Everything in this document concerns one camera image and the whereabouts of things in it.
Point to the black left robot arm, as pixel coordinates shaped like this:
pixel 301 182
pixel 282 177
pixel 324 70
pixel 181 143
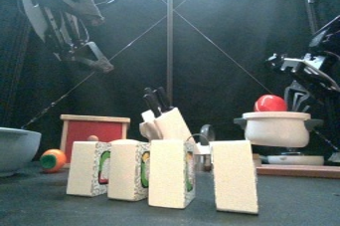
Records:
pixel 26 1

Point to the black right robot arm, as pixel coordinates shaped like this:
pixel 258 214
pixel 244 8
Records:
pixel 325 37

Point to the red round toy tomato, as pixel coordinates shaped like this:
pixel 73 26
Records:
pixel 269 103

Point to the white round toy plate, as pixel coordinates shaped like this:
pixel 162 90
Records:
pixel 294 160

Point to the brown wooden board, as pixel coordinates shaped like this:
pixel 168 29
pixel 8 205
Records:
pixel 300 171

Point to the red wooden box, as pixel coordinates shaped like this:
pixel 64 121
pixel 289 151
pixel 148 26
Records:
pixel 94 130

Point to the silver round metal spoon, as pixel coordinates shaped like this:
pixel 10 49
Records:
pixel 206 133

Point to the small tan wooden knob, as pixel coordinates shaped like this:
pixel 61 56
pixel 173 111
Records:
pixel 92 138

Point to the white wooden knife block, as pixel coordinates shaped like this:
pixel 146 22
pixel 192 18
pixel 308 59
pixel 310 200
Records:
pixel 169 125

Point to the orange toy fruit green end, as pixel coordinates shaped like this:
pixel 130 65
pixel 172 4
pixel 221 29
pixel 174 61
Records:
pixel 53 160

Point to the grey plastic bowl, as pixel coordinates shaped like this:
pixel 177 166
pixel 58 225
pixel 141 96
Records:
pixel 14 150

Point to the vertical metal frame pole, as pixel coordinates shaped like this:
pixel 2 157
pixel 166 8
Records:
pixel 169 37

